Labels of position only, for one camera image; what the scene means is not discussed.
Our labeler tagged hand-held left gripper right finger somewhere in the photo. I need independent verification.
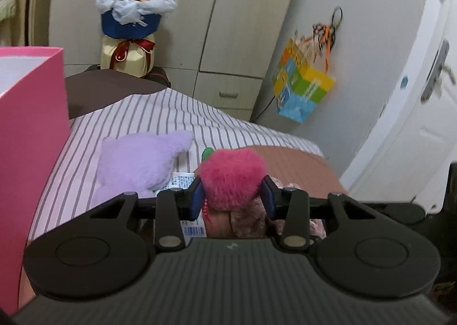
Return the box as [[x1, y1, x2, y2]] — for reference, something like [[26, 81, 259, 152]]
[[262, 174, 375, 252]]

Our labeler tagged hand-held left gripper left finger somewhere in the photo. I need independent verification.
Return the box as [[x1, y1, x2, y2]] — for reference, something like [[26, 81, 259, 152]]
[[84, 176, 207, 253]]

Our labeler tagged small tissue packet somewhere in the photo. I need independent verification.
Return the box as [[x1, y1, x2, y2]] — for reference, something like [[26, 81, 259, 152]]
[[153, 171, 208, 239]]

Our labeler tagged pink fluffy pompom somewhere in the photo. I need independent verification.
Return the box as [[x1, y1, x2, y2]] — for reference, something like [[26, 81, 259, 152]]
[[197, 148, 268, 211]]

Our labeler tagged purple plush toy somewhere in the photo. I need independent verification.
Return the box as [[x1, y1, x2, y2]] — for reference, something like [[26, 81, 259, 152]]
[[91, 130, 195, 208]]

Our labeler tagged pink cardboard box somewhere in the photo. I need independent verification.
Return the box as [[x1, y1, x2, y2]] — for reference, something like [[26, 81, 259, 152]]
[[0, 46, 71, 316]]

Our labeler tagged striped bed sheet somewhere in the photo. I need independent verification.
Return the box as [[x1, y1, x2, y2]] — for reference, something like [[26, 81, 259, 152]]
[[29, 91, 324, 240]]

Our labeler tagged colourful gift bag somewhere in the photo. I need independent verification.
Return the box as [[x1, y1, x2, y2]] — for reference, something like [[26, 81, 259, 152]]
[[272, 7, 343, 124]]

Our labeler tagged dark round stool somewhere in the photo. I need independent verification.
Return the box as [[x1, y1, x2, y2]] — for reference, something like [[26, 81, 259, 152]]
[[84, 64, 170, 88]]

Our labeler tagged dark brown bedding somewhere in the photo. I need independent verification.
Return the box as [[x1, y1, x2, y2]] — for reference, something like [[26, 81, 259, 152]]
[[64, 71, 168, 120]]

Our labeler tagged white door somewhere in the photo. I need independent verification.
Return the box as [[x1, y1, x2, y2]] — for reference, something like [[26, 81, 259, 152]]
[[339, 0, 457, 212]]

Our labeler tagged cream container with red ribbon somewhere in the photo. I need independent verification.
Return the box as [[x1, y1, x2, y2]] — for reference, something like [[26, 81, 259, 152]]
[[100, 33, 157, 79]]

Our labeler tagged beige wardrobe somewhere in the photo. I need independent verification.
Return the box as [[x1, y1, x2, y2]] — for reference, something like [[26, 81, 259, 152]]
[[48, 0, 306, 122]]

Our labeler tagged metal door handle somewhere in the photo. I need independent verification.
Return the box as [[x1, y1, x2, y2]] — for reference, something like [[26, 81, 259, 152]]
[[421, 39, 457, 104]]

